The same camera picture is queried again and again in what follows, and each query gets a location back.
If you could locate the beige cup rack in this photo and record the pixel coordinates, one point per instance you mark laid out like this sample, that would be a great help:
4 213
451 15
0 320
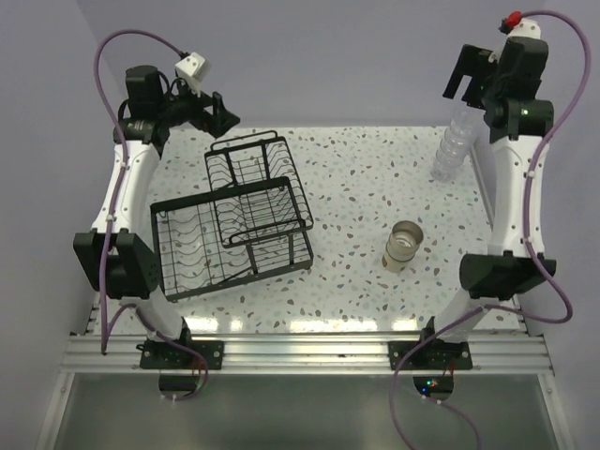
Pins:
396 262
404 240

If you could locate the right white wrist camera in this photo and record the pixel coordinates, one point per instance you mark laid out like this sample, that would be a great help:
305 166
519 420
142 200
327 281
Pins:
515 25

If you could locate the aluminium front rail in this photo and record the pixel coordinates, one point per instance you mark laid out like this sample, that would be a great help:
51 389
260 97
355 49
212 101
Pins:
314 354

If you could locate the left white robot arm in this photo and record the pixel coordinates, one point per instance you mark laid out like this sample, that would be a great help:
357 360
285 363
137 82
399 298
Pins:
117 262

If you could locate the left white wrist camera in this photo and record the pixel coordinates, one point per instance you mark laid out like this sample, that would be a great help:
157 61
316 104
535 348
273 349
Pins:
192 69

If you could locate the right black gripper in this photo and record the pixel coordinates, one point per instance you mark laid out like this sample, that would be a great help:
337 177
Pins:
474 62

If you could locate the black wire dish rack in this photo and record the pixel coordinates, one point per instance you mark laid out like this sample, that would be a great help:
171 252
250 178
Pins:
252 224

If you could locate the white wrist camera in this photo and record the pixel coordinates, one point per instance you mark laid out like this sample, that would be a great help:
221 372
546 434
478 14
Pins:
192 69
515 25

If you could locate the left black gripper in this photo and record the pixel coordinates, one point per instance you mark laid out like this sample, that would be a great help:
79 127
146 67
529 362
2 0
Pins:
221 119

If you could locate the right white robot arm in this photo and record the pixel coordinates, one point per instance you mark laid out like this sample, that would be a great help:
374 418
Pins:
514 262

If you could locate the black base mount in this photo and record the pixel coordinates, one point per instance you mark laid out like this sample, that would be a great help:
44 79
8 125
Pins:
435 355
163 356

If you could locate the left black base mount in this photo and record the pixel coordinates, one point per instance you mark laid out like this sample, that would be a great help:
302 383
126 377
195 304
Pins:
163 356

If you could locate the clear glass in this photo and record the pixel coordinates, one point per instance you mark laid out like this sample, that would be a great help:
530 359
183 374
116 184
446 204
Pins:
443 173
465 116
459 136
449 160
450 146

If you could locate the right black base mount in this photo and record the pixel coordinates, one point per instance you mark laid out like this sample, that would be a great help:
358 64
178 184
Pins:
435 355

